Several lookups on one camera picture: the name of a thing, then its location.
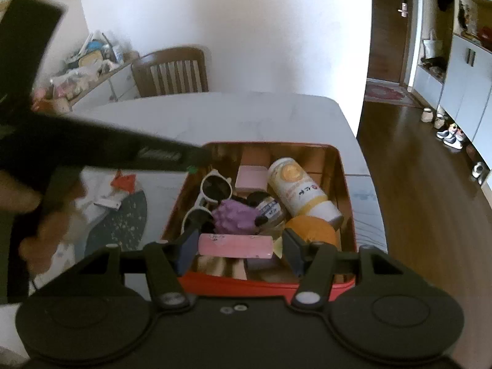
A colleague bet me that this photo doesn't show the blue and yellow container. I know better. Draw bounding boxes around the blue and yellow container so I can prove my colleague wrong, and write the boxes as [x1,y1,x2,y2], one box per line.
[79,40,106,66]

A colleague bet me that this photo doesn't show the person's left hand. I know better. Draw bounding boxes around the person's left hand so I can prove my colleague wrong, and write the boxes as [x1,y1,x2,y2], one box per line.
[0,169,87,273]

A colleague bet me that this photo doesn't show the red tin box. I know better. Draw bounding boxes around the red tin box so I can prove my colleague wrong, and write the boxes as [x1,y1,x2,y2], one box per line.
[159,141,359,296]

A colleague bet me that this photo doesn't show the pink box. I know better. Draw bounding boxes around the pink box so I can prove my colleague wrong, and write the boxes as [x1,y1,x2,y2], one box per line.
[235,165,268,193]

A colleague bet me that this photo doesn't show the white sunglasses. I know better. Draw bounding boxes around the white sunglasses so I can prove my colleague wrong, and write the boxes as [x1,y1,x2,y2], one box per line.
[181,169,233,239]

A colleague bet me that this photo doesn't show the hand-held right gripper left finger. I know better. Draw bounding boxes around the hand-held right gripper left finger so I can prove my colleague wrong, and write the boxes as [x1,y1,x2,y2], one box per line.
[79,228,198,311]

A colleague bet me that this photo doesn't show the dark round mat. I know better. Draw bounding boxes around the dark round mat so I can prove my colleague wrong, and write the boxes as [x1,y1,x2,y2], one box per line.
[84,189,149,256]

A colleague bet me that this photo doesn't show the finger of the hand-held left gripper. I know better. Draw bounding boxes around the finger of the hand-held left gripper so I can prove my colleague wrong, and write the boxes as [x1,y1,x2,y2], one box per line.
[77,123,213,172]

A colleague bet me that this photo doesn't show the white and yellow can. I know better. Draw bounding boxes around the white and yellow can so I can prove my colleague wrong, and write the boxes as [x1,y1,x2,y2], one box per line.
[267,157,344,228]

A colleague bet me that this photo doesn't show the pink tube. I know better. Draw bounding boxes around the pink tube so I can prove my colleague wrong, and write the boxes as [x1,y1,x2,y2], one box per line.
[197,234,285,259]

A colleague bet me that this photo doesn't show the brown wooden chair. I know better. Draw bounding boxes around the brown wooden chair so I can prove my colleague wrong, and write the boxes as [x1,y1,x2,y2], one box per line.
[131,46,209,98]

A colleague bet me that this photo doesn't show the small labelled bottle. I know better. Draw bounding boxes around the small labelled bottle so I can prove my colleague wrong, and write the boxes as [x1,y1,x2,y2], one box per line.
[246,191,287,231]

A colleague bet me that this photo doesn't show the pair of sneakers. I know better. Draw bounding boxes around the pair of sneakers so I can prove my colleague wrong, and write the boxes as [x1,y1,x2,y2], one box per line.
[436,123,467,149]

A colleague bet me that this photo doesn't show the brown wooden door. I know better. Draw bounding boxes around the brown wooden door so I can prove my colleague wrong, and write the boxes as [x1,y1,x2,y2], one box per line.
[371,0,418,85]

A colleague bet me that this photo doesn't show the white bag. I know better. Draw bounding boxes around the white bag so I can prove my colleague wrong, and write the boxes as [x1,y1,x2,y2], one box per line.
[423,29,442,60]

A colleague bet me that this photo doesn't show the red packet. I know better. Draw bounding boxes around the red packet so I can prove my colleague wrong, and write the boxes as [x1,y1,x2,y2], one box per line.
[109,169,138,193]

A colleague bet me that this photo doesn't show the clear plastic bag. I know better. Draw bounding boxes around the clear plastic bag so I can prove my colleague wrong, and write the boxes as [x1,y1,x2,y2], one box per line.
[50,65,102,97]

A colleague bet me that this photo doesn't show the red patterned rug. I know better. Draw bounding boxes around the red patterned rug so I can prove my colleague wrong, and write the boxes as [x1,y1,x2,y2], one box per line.
[364,81,421,107]

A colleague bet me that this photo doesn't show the white hallway cabinet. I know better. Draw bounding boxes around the white hallway cabinet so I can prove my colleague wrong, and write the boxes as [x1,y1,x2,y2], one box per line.
[409,0,492,185]

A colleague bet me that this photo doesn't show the purple toy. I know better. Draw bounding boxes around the purple toy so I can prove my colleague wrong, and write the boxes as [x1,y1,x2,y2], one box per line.
[212,199,270,235]

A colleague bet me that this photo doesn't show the orange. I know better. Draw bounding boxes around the orange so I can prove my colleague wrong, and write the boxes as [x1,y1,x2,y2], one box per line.
[284,215,339,250]

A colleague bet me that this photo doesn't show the white sideboard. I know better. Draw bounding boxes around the white sideboard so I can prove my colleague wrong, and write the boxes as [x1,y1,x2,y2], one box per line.
[69,59,141,114]

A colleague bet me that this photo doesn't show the purple block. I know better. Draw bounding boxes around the purple block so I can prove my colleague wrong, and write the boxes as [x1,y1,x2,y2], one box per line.
[246,257,285,273]

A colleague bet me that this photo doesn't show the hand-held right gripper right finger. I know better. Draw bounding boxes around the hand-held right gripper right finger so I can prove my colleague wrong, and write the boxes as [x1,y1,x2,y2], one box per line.
[284,228,409,311]

